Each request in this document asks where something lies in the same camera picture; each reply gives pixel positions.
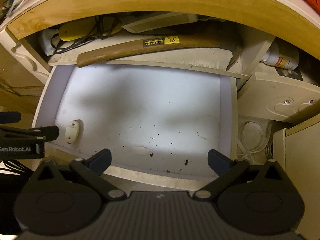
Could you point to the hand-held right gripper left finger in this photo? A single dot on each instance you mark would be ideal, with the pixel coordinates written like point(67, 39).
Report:
point(101, 161)

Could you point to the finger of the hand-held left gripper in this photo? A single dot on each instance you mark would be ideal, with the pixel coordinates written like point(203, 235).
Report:
point(10, 117)
point(47, 132)

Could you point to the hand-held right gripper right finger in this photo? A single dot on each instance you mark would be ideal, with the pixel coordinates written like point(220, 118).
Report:
point(217, 161)

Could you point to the small white oval gadget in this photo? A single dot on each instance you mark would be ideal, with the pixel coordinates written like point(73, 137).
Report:
point(72, 131)

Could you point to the cream wooden drawer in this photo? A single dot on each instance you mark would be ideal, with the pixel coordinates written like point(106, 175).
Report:
point(150, 105)

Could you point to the cream drawer with metal knobs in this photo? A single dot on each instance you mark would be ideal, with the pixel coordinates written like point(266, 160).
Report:
point(275, 97)

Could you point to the cream side cabinet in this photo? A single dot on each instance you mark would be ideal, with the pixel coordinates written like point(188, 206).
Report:
point(300, 155)

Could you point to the white cloth bag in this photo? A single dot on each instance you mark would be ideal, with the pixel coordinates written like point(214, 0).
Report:
point(46, 42)

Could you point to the yellow plastic device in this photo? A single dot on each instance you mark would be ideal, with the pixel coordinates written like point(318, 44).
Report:
point(75, 30)

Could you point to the dark printed card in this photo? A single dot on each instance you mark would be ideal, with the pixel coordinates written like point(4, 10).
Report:
point(290, 73)

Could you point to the white bottle orange label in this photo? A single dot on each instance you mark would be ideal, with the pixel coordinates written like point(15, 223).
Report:
point(282, 60)

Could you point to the white flat device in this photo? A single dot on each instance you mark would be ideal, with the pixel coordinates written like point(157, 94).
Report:
point(155, 23)

